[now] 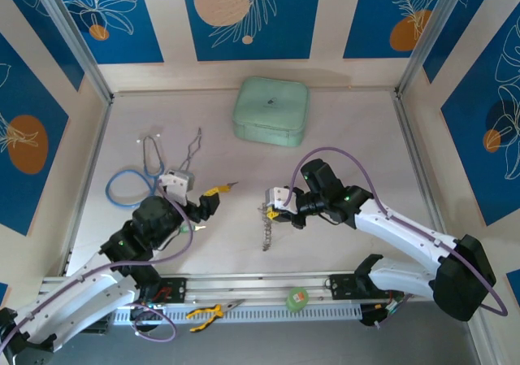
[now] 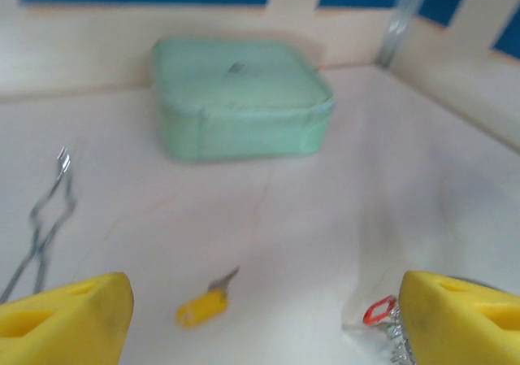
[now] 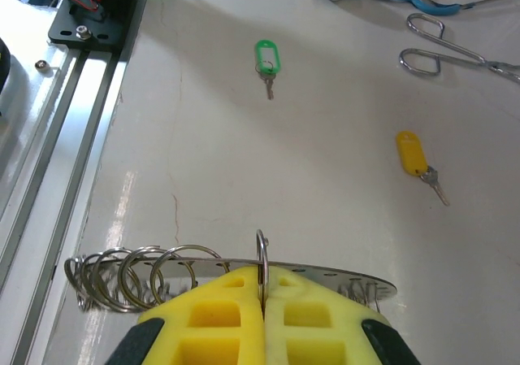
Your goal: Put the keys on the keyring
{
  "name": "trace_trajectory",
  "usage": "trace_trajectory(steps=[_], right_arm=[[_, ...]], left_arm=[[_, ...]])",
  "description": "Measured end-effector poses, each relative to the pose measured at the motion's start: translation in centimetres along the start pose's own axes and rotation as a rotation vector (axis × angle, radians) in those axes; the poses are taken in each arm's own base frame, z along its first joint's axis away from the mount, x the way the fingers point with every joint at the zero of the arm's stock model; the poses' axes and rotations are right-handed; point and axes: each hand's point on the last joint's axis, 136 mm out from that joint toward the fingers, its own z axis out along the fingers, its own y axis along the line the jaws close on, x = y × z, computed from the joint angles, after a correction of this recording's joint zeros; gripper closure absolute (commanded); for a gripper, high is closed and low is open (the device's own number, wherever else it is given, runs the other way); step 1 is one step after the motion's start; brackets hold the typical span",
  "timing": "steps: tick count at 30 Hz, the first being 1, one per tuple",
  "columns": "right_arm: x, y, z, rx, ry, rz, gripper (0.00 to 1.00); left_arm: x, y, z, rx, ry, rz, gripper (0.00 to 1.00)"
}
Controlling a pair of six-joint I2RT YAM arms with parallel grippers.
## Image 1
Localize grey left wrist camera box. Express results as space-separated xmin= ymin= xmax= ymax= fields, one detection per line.
xmin=158 ymin=168 xmax=197 ymax=204

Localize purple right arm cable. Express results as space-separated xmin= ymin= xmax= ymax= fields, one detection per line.
xmin=284 ymin=146 xmax=509 ymax=330

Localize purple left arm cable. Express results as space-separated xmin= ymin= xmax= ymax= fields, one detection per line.
xmin=0 ymin=180 xmax=194 ymax=344

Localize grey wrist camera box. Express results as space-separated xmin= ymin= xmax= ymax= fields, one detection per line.
xmin=158 ymin=168 xmax=197 ymax=204
xmin=264 ymin=185 xmax=294 ymax=211

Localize mint green zippered case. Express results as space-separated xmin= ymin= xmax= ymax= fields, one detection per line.
xmin=232 ymin=76 xmax=310 ymax=149

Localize blue stethoscope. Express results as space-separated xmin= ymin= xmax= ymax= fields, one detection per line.
xmin=106 ymin=133 xmax=167 ymax=211

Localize green tape roll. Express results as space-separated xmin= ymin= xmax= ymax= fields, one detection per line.
xmin=285 ymin=286 xmax=310 ymax=312

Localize blue floral wall poster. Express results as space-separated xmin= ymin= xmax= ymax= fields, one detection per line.
xmin=0 ymin=31 xmax=70 ymax=236
xmin=343 ymin=0 xmax=460 ymax=60
xmin=440 ymin=2 xmax=520 ymax=226
xmin=40 ymin=0 xmax=166 ymax=64
xmin=180 ymin=0 xmax=324 ymax=62

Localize aluminium frame post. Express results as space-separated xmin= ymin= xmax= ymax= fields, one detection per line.
xmin=396 ymin=0 xmax=479 ymax=98
xmin=30 ymin=0 xmax=114 ymax=102

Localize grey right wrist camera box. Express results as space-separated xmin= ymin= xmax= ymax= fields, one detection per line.
xmin=264 ymin=185 xmax=294 ymax=211

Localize metal keyring disc with rings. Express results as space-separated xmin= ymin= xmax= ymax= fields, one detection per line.
xmin=258 ymin=203 xmax=274 ymax=253

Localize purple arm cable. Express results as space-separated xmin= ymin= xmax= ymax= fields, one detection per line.
xmin=0 ymin=180 xmax=194 ymax=344
xmin=284 ymin=146 xmax=509 ymax=330

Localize yellow black pliers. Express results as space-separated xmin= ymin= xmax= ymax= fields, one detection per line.
xmin=185 ymin=298 xmax=246 ymax=333

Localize aluminium rail beam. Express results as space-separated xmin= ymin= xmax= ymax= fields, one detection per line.
xmin=40 ymin=267 xmax=484 ymax=312

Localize aluminium side rail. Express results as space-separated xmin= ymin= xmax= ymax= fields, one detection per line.
xmin=60 ymin=96 xmax=117 ymax=276
xmin=392 ymin=92 xmax=456 ymax=268

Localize grey slotted cable duct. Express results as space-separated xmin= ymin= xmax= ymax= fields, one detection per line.
xmin=109 ymin=302 xmax=362 ymax=325

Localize metal wire tongs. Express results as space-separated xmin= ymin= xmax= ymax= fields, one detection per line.
xmin=177 ymin=127 xmax=204 ymax=172

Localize black ribbed block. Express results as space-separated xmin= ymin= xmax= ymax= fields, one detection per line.
xmin=79 ymin=318 xmax=111 ymax=336

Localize small board with red wires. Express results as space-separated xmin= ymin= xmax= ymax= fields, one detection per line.
xmin=375 ymin=289 xmax=407 ymax=315
xmin=137 ymin=286 xmax=174 ymax=313

